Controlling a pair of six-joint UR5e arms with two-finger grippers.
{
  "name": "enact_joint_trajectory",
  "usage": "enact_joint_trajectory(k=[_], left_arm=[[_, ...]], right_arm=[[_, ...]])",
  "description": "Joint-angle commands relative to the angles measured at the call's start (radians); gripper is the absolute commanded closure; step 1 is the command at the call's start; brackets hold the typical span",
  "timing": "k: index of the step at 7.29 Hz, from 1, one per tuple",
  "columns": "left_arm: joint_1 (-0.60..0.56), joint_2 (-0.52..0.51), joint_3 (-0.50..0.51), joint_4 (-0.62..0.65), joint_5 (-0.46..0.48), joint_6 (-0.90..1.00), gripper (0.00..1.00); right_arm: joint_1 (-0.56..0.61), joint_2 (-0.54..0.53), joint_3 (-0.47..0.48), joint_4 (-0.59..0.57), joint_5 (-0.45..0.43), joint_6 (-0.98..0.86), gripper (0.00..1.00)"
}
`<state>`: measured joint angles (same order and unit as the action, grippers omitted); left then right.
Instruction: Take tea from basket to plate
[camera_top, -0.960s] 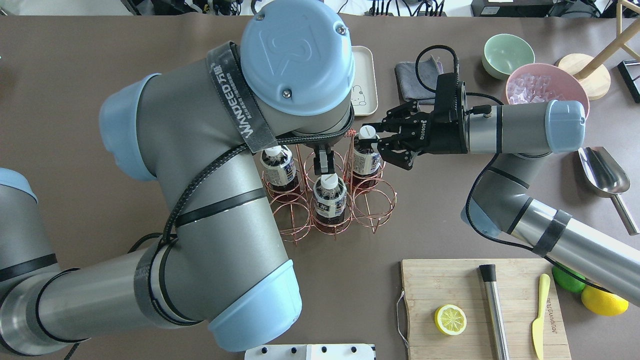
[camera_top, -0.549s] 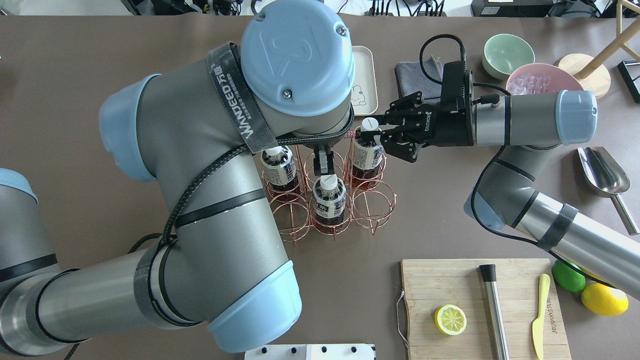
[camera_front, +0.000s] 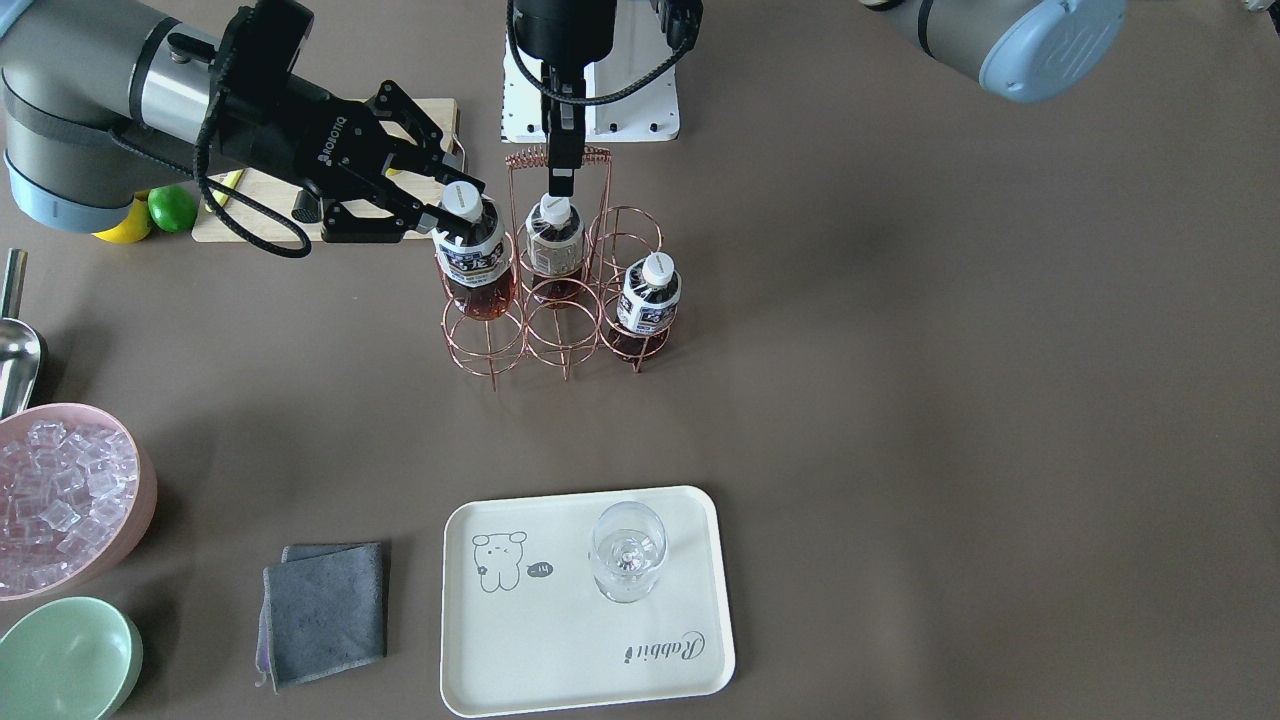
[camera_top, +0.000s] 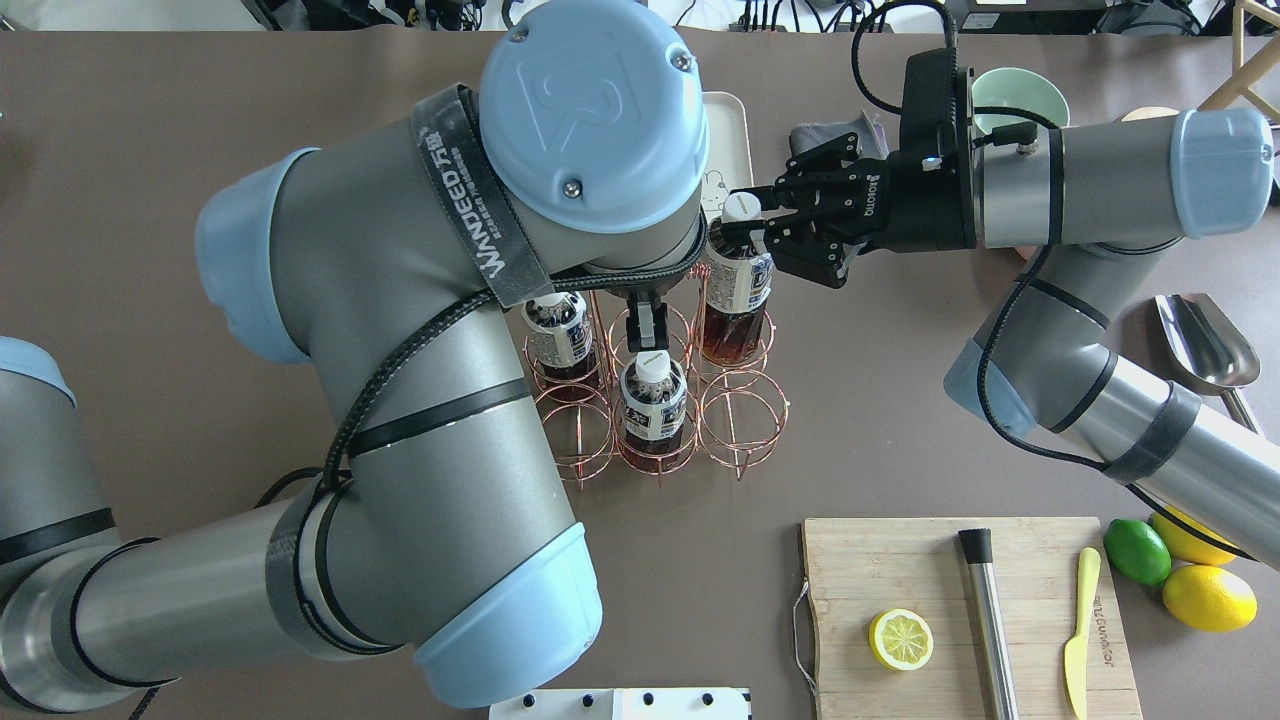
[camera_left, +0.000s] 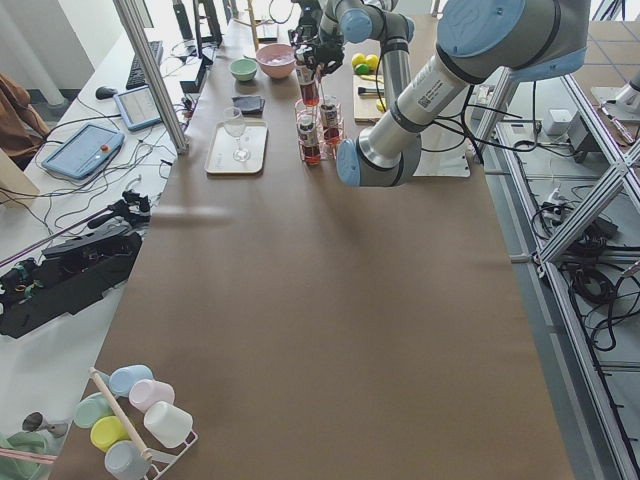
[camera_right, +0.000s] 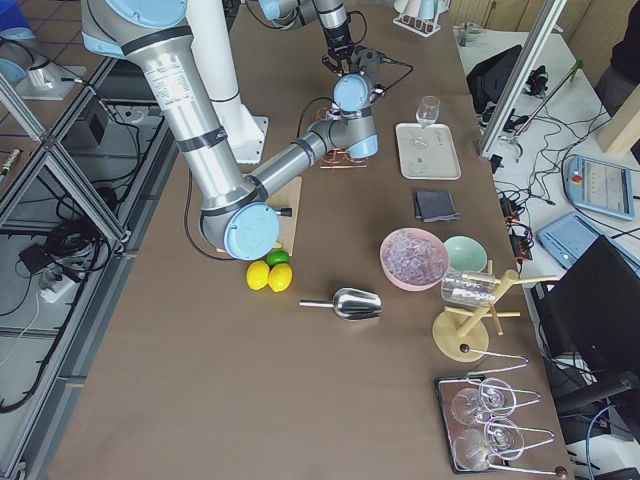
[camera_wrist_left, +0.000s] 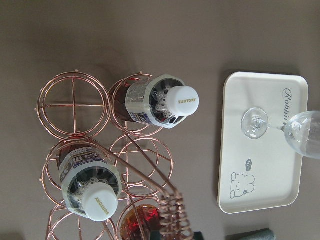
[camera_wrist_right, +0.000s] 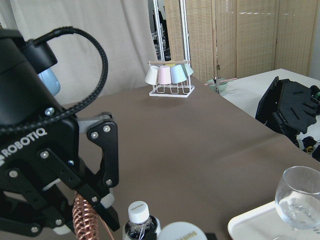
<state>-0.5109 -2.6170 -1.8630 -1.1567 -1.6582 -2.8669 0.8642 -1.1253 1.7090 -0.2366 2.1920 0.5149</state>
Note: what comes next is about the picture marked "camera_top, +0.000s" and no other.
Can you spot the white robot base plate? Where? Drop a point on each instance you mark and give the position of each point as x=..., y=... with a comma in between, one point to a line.
x=628, y=703

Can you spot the bamboo cutting board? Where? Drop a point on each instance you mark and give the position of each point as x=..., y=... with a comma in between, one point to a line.
x=859, y=567

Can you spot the yellow lemon lower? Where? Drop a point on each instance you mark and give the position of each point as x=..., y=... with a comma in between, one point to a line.
x=1210, y=599

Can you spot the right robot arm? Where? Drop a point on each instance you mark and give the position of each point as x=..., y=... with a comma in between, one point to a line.
x=954, y=301

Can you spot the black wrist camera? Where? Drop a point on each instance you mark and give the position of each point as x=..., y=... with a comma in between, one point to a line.
x=936, y=112

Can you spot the tea bottle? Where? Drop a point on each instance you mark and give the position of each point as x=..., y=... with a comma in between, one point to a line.
x=561, y=337
x=739, y=283
x=654, y=394

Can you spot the copper wire bottle basket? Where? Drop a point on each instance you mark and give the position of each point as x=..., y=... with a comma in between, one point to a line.
x=735, y=415

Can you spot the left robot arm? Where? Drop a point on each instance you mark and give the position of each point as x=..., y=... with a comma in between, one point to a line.
x=438, y=520

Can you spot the yellow lemon upper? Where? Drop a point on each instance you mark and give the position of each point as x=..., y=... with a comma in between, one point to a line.
x=1185, y=547

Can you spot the steel ice scoop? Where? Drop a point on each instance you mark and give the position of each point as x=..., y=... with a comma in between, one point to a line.
x=1210, y=351

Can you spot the green ceramic bowl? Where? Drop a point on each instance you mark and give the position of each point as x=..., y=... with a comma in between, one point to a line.
x=1011, y=87

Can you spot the tea bottle back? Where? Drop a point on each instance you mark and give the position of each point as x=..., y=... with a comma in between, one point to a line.
x=561, y=337

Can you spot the half lemon slice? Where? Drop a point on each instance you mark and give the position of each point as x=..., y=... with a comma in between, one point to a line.
x=901, y=640

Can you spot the yellow lemon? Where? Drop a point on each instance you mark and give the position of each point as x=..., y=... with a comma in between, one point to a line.
x=1210, y=599
x=1185, y=547

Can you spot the steel muddler black tip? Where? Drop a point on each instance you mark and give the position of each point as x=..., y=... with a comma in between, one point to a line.
x=976, y=545

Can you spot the wooden cup tree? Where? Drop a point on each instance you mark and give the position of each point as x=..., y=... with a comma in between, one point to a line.
x=1246, y=69

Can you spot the grey folded cloth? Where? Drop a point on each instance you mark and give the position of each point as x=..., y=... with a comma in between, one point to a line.
x=871, y=140

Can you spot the green lime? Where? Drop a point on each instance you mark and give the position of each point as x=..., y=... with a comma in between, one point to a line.
x=1137, y=551

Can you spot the yellow plastic knife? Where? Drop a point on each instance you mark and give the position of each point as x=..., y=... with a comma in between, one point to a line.
x=1075, y=652

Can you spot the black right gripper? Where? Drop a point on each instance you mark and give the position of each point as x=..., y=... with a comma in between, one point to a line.
x=918, y=208

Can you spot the cream rabbit tray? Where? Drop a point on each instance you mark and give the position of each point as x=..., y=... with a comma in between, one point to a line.
x=729, y=165

